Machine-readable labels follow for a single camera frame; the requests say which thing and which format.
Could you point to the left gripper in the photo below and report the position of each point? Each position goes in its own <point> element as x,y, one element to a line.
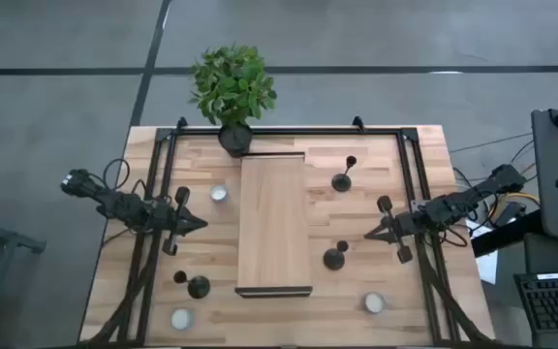
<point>170,220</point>

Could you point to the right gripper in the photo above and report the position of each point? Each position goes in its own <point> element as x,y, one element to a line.
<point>399,227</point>

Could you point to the black candlestick holder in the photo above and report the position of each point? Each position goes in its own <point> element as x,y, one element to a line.
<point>341,182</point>
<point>198,287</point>
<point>333,259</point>

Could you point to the wooden riser black metal legs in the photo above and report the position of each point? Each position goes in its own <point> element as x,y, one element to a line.
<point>271,218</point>

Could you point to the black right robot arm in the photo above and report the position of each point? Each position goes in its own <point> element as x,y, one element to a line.
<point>453,206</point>

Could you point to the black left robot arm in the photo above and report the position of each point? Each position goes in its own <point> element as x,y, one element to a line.
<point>119,206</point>

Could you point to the speckled white tealight holder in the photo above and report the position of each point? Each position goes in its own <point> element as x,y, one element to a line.
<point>374,303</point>
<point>219,193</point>
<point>182,319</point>

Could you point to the white paper sheet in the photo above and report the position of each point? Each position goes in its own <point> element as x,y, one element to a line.
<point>487,262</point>

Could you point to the black desk edge bar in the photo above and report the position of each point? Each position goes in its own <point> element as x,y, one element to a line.
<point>502,237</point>

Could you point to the black power adapter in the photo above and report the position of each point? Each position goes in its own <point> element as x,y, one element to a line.
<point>510,213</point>

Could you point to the green plant in black pot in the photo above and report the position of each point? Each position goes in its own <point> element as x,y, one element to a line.
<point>233,87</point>

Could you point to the black computer keyboard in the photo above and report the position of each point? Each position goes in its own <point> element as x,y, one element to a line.
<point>555,303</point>

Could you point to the black aluminium table frame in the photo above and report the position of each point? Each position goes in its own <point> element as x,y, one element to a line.
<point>284,131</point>

